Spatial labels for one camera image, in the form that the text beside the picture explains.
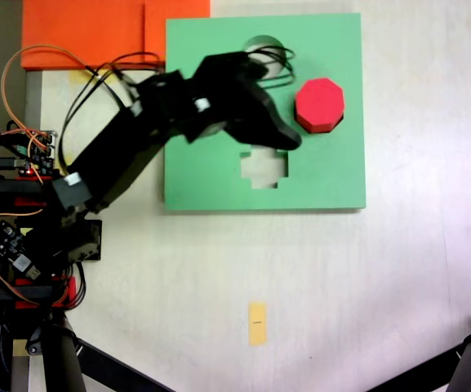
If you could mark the yellow tape marker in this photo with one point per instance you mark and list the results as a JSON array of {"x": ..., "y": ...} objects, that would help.
[{"x": 258, "y": 324}]

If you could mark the orange foam block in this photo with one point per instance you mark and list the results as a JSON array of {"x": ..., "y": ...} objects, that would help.
[{"x": 84, "y": 32}]

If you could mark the red octagonal pillar block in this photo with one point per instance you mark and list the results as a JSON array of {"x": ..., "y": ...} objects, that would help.
[{"x": 320, "y": 104}]

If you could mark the red printed base clamp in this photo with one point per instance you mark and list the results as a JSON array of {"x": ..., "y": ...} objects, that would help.
[
  {"x": 27, "y": 201},
  {"x": 69, "y": 286}
]

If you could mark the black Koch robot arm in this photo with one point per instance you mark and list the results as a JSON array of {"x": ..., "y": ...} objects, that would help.
[{"x": 112, "y": 143}]

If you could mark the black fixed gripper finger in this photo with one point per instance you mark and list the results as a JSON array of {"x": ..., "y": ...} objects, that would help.
[{"x": 272, "y": 122}]

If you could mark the green shape sorter board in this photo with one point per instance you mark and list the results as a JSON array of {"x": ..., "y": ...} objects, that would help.
[{"x": 202, "y": 183}]

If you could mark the thin black tripod strut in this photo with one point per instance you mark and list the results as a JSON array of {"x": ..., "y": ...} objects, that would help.
[
  {"x": 116, "y": 371},
  {"x": 423, "y": 371}
]

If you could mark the yellow tape strip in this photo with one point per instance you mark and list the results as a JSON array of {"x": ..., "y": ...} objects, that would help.
[{"x": 76, "y": 77}]

